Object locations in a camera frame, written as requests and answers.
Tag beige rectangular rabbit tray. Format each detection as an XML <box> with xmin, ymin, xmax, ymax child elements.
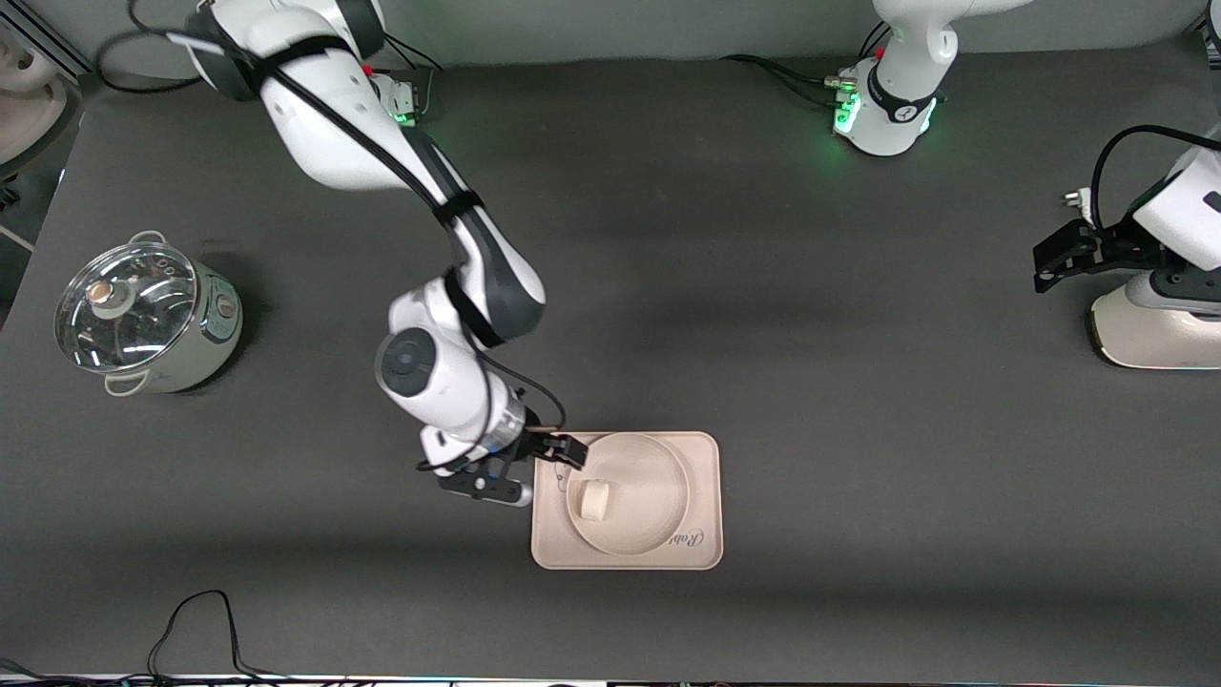
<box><xmin>530</xmin><ymin>431</ymin><xmax>724</xmax><ymax>572</ymax></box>

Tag pale green electric pot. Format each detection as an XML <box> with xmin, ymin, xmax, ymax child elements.
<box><xmin>54</xmin><ymin>230</ymin><xmax>244</xmax><ymax>397</ymax></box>

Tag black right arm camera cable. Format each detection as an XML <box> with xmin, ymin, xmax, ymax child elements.
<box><xmin>95</xmin><ymin>0</ymin><xmax>568</xmax><ymax>432</ymax></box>

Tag dark grey table mat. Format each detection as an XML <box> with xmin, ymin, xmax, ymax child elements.
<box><xmin>0</xmin><ymin>31</ymin><xmax>1221</xmax><ymax>684</ymax></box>

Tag beige round object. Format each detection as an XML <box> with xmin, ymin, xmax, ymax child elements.
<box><xmin>0</xmin><ymin>24</ymin><xmax>70</xmax><ymax>175</ymax></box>

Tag aluminium frame rail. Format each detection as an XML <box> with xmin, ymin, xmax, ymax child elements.
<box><xmin>0</xmin><ymin>0</ymin><xmax>98</xmax><ymax>77</ymax></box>

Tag black arm base cables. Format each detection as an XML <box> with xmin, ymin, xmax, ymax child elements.
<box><xmin>377</xmin><ymin>29</ymin><xmax>451</xmax><ymax>125</ymax></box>
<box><xmin>719</xmin><ymin>21</ymin><xmax>894</xmax><ymax>112</ymax></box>

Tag glass pot lid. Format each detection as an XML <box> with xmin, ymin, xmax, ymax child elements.
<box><xmin>54</xmin><ymin>241</ymin><xmax>199</xmax><ymax>374</ymax></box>

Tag round beige plate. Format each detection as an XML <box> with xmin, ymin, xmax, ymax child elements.
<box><xmin>565</xmin><ymin>432</ymin><xmax>692</xmax><ymax>557</ymax></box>

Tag black left arm base cables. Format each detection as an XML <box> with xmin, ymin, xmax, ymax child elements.
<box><xmin>719</xmin><ymin>21</ymin><xmax>894</xmax><ymax>112</ymax></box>

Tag cream white toaster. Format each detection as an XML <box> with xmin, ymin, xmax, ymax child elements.
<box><xmin>1089</xmin><ymin>286</ymin><xmax>1221</xmax><ymax>371</ymax></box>

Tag black cable on table edge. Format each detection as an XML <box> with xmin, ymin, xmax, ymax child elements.
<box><xmin>0</xmin><ymin>589</ymin><xmax>402</xmax><ymax>687</ymax></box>

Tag black right arm base cables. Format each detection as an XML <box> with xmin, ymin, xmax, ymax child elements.
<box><xmin>377</xmin><ymin>29</ymin><xmax>451</xmax><ymax>125</ymax></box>

